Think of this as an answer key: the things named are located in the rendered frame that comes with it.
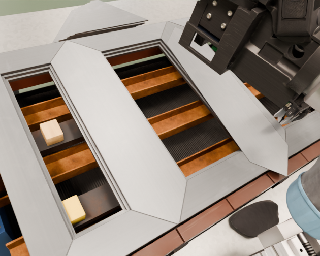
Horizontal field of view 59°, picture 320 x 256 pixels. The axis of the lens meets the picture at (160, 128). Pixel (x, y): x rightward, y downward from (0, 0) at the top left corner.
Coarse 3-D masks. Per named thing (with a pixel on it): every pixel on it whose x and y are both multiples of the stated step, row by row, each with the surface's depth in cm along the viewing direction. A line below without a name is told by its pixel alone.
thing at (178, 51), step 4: (168, 44) 114; (172, 44) 114; (176, 44) 115; (192, 44) 117; (196, 44) 118; (172, 48) 113; (176, 48) 113; (180, 48) 114; (184, 48) 114; (196, 48) 116; (200, 48) 117; (204, 48) 117; (208, 48) 118; (176, 52) 112; (180, 52) 112; (184, 52) 113; (188, 52) 114; (200, 52) 115; (176, 56) 110; (180, 56) 111
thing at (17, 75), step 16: (128, 48) 109; (144, 48) 112; (160, 48) 115; (48, 64) 95; (176, 64) 111; (16, 80) 91; (240, 80) 111; (64, 96) 90; (80, 128) 85; (224, 128) 98; (32, 144) 78; (96, 160) 80; (224, 160) 89; (48, 176) 75; (112, 176) 77; (192, 176) 83; (112, 192) 77; (64, 208) 71; (128, 208) 73; (96, 224) 70
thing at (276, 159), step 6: (276, 150) 94; (282, 150) 95; (264, 156) 92; (270, 156) 92; (276, 156) 93; (282, 156) 93; (252, 162) 89; (258, 162) 90; (264, 162) 90; (270, 162) 91; (276, 162) 91; (282, 162) 92; (270, 168) 90; (276, 168) 90
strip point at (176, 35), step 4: (176, 28) 121; (172, 32) 119; (176, 32) 119; (180, 32) 120; (172, 36) 117; (176, 36) 118; (180, 36) 118; (168, 40) 115; (172, 40) 116; (176, 40) 116
